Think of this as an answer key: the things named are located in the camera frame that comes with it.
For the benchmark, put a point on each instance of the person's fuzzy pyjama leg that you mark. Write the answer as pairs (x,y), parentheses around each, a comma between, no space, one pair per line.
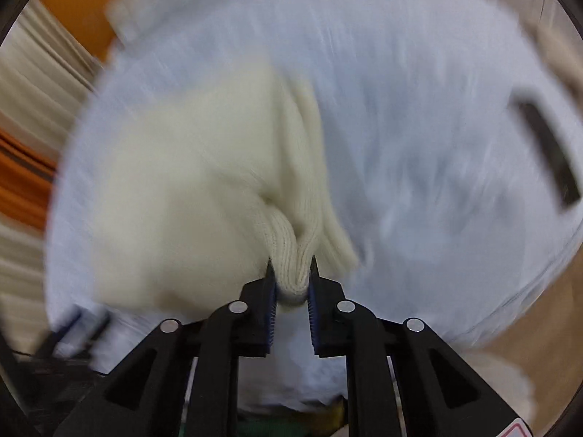
(501,382)

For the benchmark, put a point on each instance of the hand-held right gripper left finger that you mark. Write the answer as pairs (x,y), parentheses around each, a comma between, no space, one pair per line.
(271,318)

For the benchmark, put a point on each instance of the orange curtain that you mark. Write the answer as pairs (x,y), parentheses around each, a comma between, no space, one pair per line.
(22,177)

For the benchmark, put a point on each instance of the beige fleece cloth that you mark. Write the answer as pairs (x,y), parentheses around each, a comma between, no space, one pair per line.
(553,50)

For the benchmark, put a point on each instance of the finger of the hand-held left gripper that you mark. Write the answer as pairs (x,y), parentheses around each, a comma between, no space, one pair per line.
(79,330)

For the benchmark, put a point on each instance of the cream knitted cardigan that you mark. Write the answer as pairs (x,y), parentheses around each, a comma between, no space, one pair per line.
(182,191)

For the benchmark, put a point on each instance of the bed with butterfly print sheet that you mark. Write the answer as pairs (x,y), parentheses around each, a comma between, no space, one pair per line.
(410,168)

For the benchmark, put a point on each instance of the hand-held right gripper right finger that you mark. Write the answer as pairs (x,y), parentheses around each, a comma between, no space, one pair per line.
(314,323)

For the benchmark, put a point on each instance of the cream curtain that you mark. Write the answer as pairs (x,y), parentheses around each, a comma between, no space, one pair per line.
(41,114)

